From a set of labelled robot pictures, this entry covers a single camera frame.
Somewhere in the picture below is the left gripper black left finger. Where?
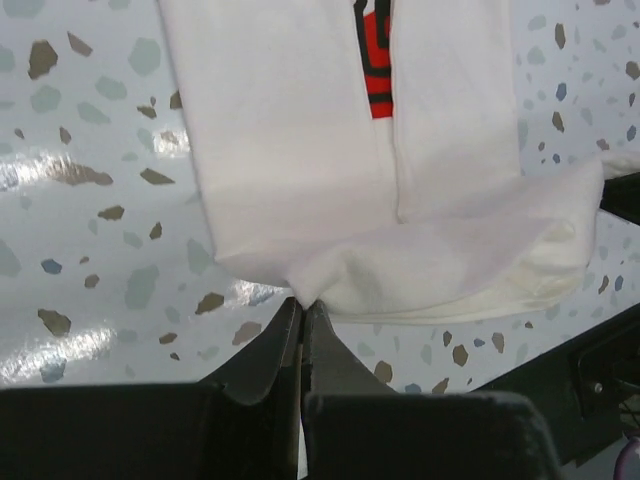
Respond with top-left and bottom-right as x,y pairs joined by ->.
1,298 -> 303,479

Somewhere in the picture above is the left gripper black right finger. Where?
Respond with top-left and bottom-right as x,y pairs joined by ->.
302,302 -> 560,479

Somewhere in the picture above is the white t-shirt red print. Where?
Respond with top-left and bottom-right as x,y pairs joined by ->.
160,1 -> 639,324

